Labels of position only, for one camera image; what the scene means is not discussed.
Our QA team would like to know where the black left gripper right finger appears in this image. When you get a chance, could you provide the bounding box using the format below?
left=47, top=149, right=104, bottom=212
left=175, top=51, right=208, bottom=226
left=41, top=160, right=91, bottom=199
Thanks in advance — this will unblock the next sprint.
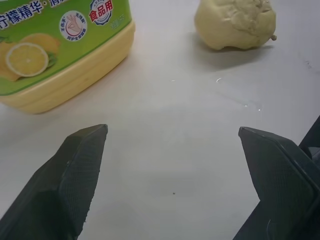
left=233, top=126, right=320, bottom=240

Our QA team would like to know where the yellow lemon detergent bottle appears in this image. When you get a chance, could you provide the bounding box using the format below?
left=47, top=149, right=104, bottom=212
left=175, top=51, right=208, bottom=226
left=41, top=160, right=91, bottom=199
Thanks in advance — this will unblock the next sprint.
left=0, top=0, right=136, bottom=115

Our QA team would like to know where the black angular object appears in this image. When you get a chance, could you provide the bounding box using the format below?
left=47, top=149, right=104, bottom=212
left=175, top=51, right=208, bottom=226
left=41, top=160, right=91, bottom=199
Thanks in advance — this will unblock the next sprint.
left=298, top=121, right=320, bottom=162

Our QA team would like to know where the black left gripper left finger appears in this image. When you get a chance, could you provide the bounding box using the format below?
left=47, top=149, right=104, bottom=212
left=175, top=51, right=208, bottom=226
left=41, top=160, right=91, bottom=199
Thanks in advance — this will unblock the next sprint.
left=0, top=123, right=109, bottom=240

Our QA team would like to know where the pale yellow dough lump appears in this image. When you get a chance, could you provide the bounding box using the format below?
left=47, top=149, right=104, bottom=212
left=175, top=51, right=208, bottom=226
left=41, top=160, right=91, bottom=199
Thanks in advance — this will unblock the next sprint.
left=194, top=0, right=278, bottom=52

